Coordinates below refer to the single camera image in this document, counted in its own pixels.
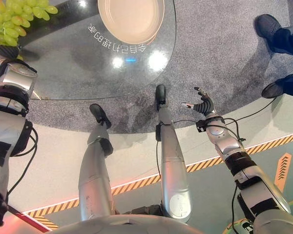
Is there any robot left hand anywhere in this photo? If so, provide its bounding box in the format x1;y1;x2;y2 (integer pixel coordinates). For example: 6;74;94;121
0;40;21;59

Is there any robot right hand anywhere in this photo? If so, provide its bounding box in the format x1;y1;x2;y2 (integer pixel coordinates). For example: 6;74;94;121
181;86;216;115

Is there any green grape bunch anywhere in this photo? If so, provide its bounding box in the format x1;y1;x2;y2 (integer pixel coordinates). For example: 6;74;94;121
0;0;59;47

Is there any beige round plate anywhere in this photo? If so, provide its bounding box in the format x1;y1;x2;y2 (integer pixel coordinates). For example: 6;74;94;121
97;0;166;46

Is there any grey round carpet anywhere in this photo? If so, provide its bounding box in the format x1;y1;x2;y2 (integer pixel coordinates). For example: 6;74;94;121
26;0;293;135

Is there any robot right leg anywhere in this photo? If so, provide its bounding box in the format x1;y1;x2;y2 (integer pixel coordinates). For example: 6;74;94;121
154;84;194;224

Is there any robot leg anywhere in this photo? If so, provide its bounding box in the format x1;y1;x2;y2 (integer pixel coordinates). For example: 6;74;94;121
78;103;118;223
154;84;194;224

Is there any person's foot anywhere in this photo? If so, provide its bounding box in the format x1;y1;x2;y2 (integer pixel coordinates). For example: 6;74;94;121
254;14;283;53
261;81;286;99

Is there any robot left leg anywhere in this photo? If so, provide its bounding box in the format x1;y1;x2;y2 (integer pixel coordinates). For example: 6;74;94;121
78;103;118;223

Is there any robot silver torso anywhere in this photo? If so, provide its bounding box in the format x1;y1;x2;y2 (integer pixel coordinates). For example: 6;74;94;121
45;204;256;234

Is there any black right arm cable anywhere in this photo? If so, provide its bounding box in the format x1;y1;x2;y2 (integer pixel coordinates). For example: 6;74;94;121
171;117;246;143

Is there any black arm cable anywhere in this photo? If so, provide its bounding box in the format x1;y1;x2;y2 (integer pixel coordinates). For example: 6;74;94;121
171;117;246;143
4;126;39;197

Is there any black floor cable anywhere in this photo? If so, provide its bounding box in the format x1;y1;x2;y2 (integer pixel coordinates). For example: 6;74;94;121
233;96;279;121

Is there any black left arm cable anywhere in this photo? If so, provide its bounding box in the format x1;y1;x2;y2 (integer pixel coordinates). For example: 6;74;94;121
4;126;39;197

